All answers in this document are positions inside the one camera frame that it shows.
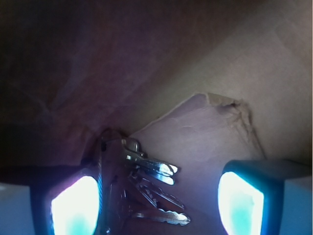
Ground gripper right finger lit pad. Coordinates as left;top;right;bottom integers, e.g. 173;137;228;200
218;160;313;235

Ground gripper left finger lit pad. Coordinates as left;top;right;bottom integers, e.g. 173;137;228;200
30;168;100;235

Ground silver key bunch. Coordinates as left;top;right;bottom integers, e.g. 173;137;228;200
96;129;191;235

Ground brown paper bag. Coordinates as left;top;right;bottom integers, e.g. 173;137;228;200
0;0;313;235

